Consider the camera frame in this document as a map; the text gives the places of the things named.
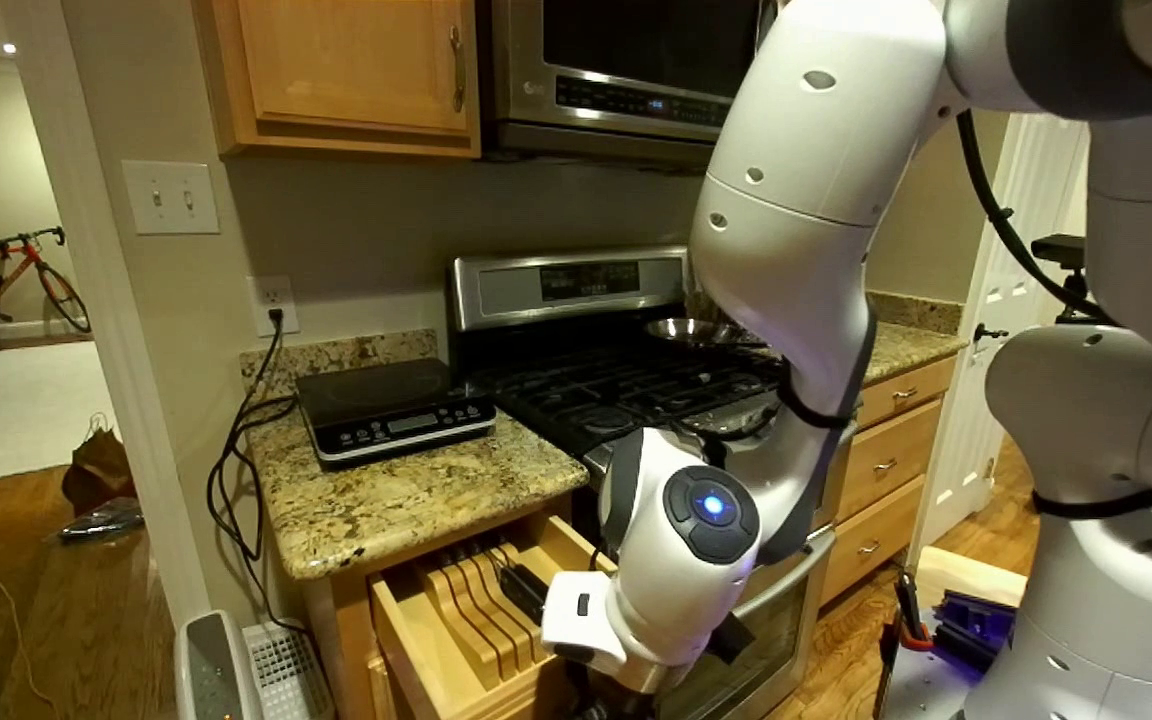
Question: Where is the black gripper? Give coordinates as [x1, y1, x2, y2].
[554, 654, 670, 720]

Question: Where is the wooden cabinet drawer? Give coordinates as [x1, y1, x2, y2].
[369, 514, 608, 720]

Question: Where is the wooden drawer with knob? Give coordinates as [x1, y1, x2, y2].
[854, 352, 959, 433]
[811, 478, 930, 612]
[832, 398, 947, 524]

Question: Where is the wooden knife insert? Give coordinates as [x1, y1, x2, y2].
[421, 537, 569, 684]

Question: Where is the granite topped wooden base cabinet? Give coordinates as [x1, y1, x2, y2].
[247, 333, 601, 720]
[811, 291, 974, 616]

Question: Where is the white vented panel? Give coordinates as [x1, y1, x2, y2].
[239, 622, 328, 720]

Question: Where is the stainless steel frying pan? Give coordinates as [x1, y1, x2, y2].
[641, 314, 741, 352]

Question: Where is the black induction cooktop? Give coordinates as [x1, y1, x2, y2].
[293, 358, 502, 473]

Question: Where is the blue clamp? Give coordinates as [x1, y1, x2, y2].
[934, 594, 1026, 672]

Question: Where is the light wooden board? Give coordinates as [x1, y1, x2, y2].
[909, 545, 1033, 616]

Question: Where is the white space heater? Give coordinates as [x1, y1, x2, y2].
[171, 610, 270, 720]

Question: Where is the stainless steel gas stove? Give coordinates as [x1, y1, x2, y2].
[449, 243, 849, 720]

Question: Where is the white panel door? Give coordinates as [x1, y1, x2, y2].
[913, 114, 1093, 554]

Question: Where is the brown paper bag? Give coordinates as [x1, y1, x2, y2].
[61, 429, 141, 518]

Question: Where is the stainless steel microwave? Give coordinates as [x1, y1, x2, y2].
[487, 0, 788, 173]

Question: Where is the orange bicycle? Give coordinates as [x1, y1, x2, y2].
[0, 224, 95, 345]

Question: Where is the black handled knife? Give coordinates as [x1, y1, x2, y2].
[498, 562, 555, 630]

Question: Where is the black power cord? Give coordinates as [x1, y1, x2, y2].
[206, 303, 307, 631]

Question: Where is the white wall outlet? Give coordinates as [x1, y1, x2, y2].
[247, 271, 305, 341]

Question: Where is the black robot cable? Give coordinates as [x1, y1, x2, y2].
[954, 108, 1114, 333]

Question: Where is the black camera on stand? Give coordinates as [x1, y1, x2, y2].
[1027, 232, 1120, 333]

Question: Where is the white light switch plate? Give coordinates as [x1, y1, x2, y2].
[121, 158, 224, 240]

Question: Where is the wooden wall cabinet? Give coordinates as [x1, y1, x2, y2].
[193, 0, 487, 163]

